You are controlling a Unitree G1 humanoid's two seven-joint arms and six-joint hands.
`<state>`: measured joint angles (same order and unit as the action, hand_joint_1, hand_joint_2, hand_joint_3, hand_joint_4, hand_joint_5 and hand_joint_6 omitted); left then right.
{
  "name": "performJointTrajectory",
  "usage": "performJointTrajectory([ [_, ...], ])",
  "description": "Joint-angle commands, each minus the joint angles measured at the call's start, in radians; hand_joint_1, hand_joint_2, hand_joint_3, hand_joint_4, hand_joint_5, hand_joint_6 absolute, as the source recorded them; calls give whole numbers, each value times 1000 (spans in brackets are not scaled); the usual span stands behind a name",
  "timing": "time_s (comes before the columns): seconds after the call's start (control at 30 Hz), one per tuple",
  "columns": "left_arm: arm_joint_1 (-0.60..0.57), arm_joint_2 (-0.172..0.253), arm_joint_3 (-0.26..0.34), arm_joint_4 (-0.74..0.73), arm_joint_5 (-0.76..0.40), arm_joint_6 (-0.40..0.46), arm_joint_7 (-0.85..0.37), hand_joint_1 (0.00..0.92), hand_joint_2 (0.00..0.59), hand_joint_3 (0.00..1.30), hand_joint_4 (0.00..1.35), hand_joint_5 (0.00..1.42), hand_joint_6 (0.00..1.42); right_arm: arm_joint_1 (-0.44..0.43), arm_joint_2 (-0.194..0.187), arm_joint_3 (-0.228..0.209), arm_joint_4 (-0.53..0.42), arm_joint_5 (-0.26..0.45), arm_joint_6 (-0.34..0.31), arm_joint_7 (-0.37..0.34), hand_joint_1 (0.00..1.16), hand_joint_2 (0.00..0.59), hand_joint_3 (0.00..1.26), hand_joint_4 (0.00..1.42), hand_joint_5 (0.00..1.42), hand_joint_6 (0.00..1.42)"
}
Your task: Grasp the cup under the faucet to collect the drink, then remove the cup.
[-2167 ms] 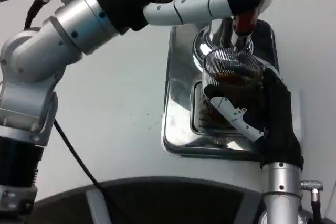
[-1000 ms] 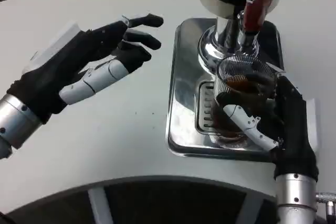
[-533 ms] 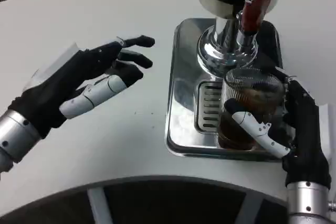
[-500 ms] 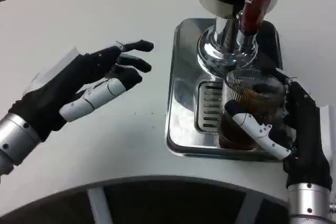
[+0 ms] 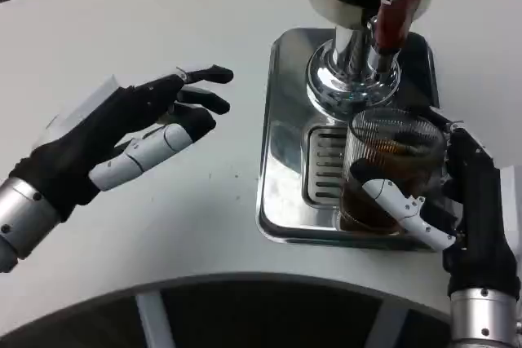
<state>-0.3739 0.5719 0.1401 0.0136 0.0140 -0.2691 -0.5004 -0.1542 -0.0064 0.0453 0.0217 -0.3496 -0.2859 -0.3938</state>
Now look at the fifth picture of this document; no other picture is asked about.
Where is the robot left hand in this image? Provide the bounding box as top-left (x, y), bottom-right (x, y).
top-left (10, 64), bottom-right (235, 225)

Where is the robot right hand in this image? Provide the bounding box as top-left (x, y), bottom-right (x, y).
top-left (349, 108), bottom-right (522, 298)

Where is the clear ribbed glass cup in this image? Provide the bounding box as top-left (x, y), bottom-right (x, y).
top-left (338, 107), bottom-right (449, 237)

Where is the slotted steel drain grid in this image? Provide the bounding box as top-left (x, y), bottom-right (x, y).
top-left (301, 126), bottom-right (356, 207)

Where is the steel drip tray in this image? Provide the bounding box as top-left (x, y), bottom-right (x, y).
top-left (256, 28), bottom-right (444, 252)

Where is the red tap lever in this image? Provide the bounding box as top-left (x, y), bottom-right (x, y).
top-left (374, 0), bottom-right (430, 48)

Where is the white table frame strut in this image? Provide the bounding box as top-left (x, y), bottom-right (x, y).
top-left (375, 306), bottom-right (411, 348)
top-left (135, 293), bottom-right (172, 348)

